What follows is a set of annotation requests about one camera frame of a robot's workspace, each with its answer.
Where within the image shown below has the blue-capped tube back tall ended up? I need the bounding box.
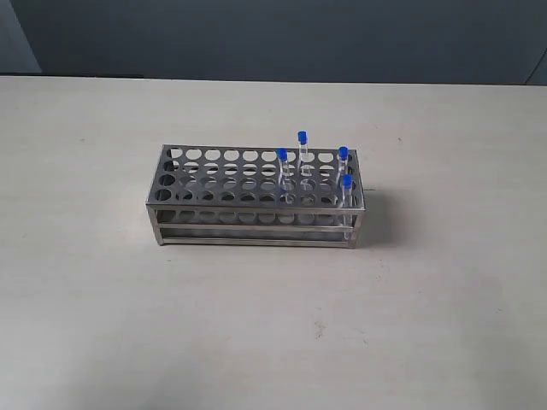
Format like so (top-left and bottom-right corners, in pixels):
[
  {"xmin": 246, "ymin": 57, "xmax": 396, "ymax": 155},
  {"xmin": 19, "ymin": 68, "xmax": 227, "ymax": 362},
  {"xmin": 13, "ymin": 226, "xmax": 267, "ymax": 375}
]
[{"xmin": 297, "ymin": 131, "xmax": 312, "ymax": 190}]

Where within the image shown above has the stainless steel test tube rack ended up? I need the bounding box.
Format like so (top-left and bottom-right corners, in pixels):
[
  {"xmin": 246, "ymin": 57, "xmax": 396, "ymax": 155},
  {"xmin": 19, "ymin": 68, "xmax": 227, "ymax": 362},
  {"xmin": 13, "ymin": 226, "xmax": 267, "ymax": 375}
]
[{"xmin": 146, "ymin": 144, "xmax": 367, "ymax": 249}]

